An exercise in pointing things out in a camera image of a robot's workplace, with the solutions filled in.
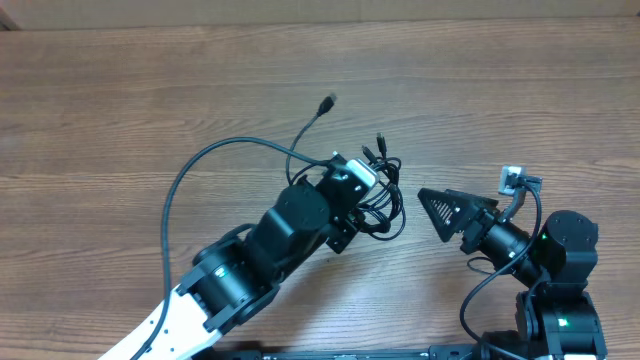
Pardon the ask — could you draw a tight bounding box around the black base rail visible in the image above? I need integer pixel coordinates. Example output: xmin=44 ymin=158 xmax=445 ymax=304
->
xmin=192 ymin=342 xmax=489 ymax=360

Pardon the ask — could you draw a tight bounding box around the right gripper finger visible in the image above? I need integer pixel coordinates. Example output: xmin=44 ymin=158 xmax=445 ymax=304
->
xmin=445 ymin=189 xmax=499 ymax=209
xmin=418 ymin=188 xmax=466 ymax=242

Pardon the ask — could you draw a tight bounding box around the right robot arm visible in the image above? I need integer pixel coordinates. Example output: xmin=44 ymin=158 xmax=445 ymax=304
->
xmin=418 ymin=188 xmax=608 ymax=359

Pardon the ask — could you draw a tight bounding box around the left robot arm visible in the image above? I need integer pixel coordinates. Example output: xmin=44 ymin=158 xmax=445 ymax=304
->
xmin=100 ymin=175 xmax=370 ymax=360

